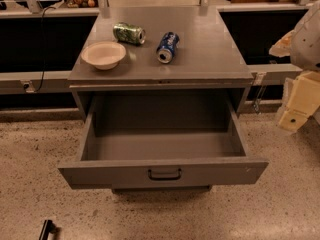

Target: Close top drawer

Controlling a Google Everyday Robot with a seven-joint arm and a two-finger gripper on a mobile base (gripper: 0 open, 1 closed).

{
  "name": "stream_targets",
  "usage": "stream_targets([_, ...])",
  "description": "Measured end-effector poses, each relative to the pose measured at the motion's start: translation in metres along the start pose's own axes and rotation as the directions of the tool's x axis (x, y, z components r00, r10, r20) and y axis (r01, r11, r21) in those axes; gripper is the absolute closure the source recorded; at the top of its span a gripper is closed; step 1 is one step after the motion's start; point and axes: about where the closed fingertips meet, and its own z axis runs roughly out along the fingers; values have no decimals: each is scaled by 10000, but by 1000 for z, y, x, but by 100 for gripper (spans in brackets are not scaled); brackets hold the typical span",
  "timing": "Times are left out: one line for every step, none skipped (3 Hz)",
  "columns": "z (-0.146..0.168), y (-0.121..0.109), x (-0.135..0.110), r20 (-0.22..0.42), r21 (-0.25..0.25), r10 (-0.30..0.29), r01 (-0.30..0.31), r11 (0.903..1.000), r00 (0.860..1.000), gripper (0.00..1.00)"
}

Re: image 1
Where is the grey top drawer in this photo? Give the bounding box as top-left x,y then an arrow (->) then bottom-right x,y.
59,91 -> 268,190

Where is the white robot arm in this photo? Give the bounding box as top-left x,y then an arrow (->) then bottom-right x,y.
269,1 -> 320,132

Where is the grey metal drawer cabinet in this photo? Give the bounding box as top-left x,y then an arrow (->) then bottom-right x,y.
67,5 -> 255,194

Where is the blue pepsi can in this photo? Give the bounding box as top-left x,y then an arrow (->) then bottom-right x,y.
156,32 -> 180,64

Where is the green soda can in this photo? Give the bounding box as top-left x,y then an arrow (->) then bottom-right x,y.
113,22 -> 146,45

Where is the white paper bowl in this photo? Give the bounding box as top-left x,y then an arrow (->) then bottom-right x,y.
81,41 -> 126,70

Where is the black object on floor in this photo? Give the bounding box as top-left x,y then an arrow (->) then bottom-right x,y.
38,220 -> 57,240

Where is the grey right shelf rail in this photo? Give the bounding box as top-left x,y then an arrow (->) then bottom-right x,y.
249,64 -> 301,86

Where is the grey shelf rail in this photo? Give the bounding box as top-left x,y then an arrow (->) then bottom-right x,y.
249,64 -> 301,86
0,71 -> 70,95

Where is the black top drawer handle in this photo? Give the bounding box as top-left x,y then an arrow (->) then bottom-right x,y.
148,169 -> 182,181

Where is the grey left shelf rail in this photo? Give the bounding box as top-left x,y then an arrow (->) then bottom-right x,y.
0,71 -> 70,95

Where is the black hanging cable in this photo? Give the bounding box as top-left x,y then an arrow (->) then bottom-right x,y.
34,5 -> 58,94

